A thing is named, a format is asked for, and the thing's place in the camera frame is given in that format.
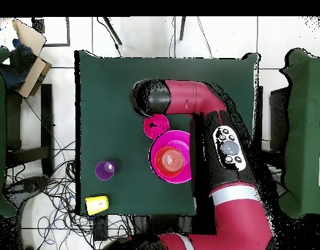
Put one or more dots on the small crimson bowl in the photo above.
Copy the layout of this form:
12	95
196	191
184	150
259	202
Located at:
154	125

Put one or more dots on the large pink bowl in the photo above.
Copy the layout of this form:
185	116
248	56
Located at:
175	138

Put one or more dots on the small red-orange bowl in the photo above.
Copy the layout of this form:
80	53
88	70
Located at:
170	161

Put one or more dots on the yellow cup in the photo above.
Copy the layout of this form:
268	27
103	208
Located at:
97	205

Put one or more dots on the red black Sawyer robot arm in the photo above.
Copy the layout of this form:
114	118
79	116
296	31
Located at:
227	182

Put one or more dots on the dark green table cloth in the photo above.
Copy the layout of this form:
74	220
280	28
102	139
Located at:
110	104

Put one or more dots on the purple cup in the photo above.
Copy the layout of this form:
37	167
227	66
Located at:
104	170

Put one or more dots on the black power brick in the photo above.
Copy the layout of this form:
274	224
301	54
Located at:
100	229

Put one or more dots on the black tripod leg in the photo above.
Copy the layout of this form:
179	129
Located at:
113	31
182	28

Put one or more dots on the grey base with black knob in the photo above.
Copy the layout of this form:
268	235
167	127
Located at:
30	186

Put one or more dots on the cardboard box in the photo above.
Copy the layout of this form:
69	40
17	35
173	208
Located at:
32	75

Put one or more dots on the dark blue cloth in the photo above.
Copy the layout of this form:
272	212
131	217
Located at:
17	67

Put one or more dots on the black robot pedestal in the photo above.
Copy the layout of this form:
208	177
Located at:
162	224

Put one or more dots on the black rectangular frame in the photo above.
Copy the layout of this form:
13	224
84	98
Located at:
68	33

